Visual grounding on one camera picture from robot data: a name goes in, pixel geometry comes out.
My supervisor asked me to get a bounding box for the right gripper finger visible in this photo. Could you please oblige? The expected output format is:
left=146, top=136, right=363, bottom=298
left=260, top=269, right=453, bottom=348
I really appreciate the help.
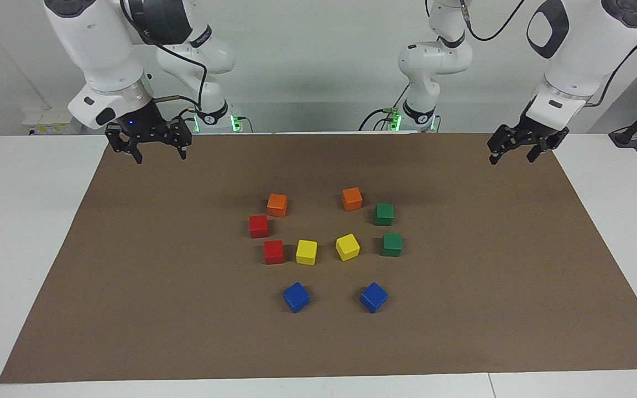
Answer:
left=106, top=124, right=143, bottom=164
left=170, top=117, right=192, bottom=161

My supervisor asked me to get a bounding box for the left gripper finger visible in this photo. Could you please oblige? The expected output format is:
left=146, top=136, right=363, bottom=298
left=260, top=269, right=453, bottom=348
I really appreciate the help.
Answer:
left=488, top=126, right=521, bottom=165
left=528, top=128, right=569, bottom=163

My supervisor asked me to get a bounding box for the red wooden block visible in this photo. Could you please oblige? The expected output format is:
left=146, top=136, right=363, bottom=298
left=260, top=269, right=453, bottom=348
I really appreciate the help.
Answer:
left=249, top=214, right=270, bottom=239
left=263, top=240, right=285, bottom=265

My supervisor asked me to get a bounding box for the orange wooden block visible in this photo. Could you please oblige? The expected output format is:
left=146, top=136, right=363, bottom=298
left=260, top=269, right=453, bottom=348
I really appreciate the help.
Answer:
left=267, top=193, right=288, bottom=218
left=342, top=187, right=363, bottom=212

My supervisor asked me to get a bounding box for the yellow wooden block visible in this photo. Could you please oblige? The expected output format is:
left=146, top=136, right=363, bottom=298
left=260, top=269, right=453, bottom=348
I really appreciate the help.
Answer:
left=296, top=239, right=318, bottom=266
left=335, top=233, right=361, bottom=262

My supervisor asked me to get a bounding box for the brown table mat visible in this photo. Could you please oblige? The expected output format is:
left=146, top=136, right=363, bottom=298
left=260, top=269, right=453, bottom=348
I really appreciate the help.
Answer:
left=0, top=133, right=637, bottom=384

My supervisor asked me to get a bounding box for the blue wooden block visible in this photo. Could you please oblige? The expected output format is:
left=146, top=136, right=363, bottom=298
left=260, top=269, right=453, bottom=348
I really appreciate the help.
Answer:
left=283, top=282, right=311, bottom=314
left=359, top=282, right=389, bottom=314

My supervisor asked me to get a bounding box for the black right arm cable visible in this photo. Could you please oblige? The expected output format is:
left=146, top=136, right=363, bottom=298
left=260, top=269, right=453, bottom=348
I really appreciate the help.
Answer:
left=119, top=0, right=208, bottom=111

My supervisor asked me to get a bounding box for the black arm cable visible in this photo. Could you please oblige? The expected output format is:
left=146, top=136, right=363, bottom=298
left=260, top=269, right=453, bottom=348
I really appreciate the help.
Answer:
left=119, top=0, right=208, bottom=111
left=460, top=0, right=526, bottom=42

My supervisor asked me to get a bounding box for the white wall socket box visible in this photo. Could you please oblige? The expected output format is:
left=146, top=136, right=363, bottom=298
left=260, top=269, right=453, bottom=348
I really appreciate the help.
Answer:
left=23, top=108, right=82, bottom=135

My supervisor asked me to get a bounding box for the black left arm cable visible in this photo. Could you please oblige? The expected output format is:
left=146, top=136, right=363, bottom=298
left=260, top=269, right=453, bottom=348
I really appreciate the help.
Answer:
left=460, top=0, right=526, bottom=42

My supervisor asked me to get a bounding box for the black base cable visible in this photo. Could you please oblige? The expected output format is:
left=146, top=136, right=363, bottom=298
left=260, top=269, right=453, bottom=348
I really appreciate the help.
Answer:
left=358, top=83, right=410, bottom=132

